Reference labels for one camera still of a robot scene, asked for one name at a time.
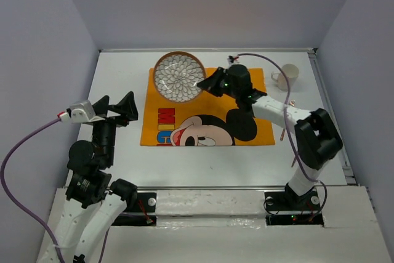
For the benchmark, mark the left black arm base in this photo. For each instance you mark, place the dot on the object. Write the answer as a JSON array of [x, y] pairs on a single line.
[[141, 213]]

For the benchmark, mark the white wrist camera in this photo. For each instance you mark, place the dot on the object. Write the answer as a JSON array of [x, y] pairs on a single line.
[[79, 112], [233, 59]]

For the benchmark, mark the yellow cartoon cloth napkin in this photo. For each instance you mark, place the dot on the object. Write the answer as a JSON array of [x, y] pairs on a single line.
[[205, 121]]

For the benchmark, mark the white ceramic mug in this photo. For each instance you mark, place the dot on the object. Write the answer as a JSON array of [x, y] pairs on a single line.
[[287, 76]]

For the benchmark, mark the copper fork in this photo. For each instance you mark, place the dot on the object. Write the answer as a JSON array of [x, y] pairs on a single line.
[[291, 103]]

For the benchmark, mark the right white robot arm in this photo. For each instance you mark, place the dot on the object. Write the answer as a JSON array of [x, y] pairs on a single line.
[[312, 134]]

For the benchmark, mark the floral patterned plate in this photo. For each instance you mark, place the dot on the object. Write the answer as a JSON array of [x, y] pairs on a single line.
[[176, 76]]

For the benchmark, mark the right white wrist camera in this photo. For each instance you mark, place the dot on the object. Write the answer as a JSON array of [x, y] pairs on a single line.
[[233, 59]]

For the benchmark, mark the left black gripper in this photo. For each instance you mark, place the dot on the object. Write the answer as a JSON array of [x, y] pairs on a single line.
[[127, 106]]

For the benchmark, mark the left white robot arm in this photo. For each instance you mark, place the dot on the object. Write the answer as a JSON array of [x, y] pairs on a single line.
[[92, 200]]

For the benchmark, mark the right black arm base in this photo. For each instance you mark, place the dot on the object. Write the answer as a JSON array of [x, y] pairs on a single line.
[[285, 208]]

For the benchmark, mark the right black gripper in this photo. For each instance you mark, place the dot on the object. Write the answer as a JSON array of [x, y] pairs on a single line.
[[209, 83]]

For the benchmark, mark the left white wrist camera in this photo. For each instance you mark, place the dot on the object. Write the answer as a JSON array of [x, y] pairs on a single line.
[[79, 112]]

